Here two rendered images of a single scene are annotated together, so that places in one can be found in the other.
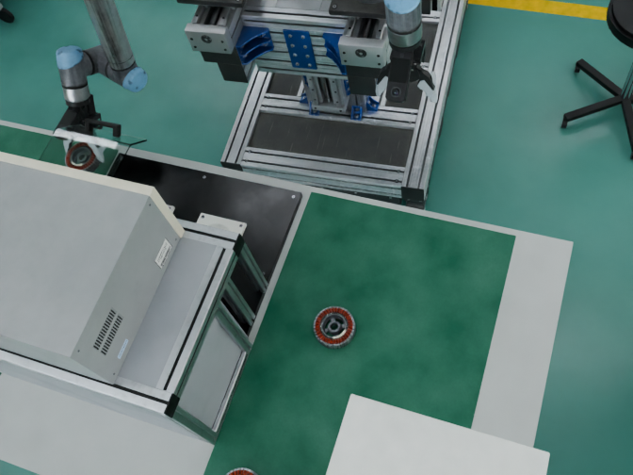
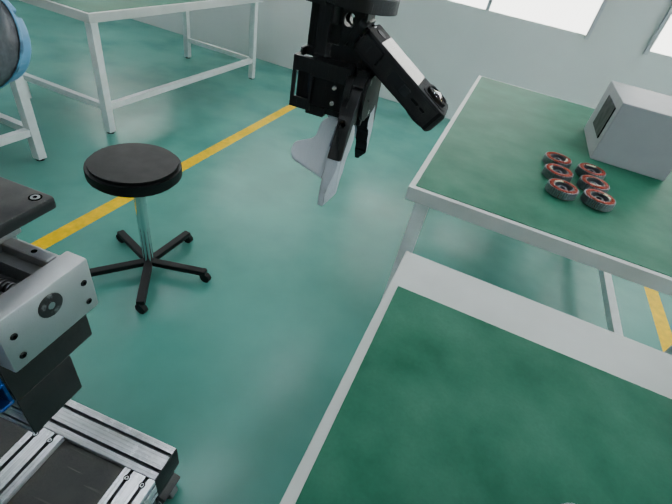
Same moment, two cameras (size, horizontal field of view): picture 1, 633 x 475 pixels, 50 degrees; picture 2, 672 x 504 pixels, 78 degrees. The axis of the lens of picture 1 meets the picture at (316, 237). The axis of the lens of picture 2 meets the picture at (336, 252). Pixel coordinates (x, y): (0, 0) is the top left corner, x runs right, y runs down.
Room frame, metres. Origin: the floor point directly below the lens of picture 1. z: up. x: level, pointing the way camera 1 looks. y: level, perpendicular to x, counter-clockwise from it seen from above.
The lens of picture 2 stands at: (1.15, 0.12, 1.40)
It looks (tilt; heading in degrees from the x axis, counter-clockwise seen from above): 38 degrees down; 250
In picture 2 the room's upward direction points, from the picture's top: 12 degrees clockwise
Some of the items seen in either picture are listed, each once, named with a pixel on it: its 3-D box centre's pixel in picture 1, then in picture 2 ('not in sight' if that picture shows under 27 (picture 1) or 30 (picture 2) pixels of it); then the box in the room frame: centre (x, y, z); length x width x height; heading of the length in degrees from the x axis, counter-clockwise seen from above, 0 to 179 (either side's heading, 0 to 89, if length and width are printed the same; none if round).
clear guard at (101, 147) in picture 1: (80, 173); not in sight; (1.21, 0.56, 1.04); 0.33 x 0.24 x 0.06; 145
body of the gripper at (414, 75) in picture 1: (406, 52); (345, 56); (1.03, -0.33, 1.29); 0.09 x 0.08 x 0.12; 149
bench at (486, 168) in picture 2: not in sight; (530, 210); (-0.44, -1.44, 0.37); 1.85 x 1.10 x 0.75; 55
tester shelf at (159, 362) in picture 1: (81, 286); not in sight; (0.84, 0.57, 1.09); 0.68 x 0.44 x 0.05; 55
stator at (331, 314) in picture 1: (334, 327); not in sight; (0.65, 0.03, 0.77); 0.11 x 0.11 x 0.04
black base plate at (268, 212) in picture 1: (178, 237); not in sight; (1.08, 0.40, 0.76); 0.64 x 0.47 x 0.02; 55
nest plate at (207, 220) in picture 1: (214, 240); not in sight; (1.03, 0.29, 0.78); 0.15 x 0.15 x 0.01; 55
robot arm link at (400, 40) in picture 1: (403, 29); not in sight; (1.02, -0.32, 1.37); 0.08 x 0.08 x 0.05
